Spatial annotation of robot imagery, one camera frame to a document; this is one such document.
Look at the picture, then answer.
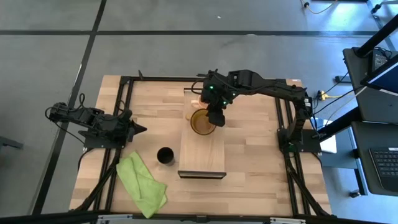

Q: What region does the white paper sheet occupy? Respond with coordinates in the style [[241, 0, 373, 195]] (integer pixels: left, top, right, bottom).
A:
[[320, 134, 338, 154]]

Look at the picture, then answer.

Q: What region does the amber glass mug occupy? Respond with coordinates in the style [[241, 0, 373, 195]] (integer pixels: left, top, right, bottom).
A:
[[185, 108, 218, 136]]

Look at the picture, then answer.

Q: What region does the yellow power plug cable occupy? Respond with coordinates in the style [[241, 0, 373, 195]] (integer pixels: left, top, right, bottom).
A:
[[316, 90, 345, 101]]

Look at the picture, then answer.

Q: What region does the black cup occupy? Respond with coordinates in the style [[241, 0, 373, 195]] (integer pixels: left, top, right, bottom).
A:
[[156, 146, 176, 167]]

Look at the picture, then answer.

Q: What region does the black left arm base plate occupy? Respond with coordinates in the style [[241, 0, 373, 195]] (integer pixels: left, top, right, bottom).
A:
[[78, 129, 125, 150]]

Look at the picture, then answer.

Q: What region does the black side desk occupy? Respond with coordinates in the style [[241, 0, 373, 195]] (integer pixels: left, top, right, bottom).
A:
[[343, 46, 398, 125]]

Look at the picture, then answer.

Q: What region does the yellow floor cable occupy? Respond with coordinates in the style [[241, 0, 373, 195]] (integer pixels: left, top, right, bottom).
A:
[[299, 0, 340, 15]]

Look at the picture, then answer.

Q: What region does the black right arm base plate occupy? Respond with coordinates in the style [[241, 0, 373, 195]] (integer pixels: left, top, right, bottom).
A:
[[277, 128, 323, 154]]

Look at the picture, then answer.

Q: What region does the grey furniture foot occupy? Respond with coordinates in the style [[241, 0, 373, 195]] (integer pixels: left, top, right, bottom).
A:
[[0, 136, 25, 150]]

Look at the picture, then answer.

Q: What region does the black aluminium table frame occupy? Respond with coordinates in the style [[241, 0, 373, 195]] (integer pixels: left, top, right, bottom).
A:
[[70, 70, 335, 218]]

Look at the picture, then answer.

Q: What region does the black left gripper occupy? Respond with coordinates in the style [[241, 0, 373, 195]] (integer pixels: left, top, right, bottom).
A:
[[116, 108, 148, 143]]

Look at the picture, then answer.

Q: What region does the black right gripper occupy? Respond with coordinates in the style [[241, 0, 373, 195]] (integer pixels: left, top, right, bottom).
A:
[[200, 70, 237, 128]]

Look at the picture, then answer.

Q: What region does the black laptop keyboard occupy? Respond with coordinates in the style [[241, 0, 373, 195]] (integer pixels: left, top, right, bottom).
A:
[[368, 146, 398, 194]]

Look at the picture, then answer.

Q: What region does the dark monitor screen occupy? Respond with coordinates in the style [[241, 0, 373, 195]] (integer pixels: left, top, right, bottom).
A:
[[360, 60, 398, 94]]

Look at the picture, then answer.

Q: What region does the green microfibre cloth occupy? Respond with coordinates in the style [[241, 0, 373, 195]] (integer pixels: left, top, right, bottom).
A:
[[116, 151, 169, 219]]

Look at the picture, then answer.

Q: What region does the wooden board rack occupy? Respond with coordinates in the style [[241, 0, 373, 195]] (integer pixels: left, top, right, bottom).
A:
[[177, 87, 228, 179]]

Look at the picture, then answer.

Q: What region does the black slanted pole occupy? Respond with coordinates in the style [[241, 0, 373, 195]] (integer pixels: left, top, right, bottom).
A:
[[355, 14, 398, 58]]

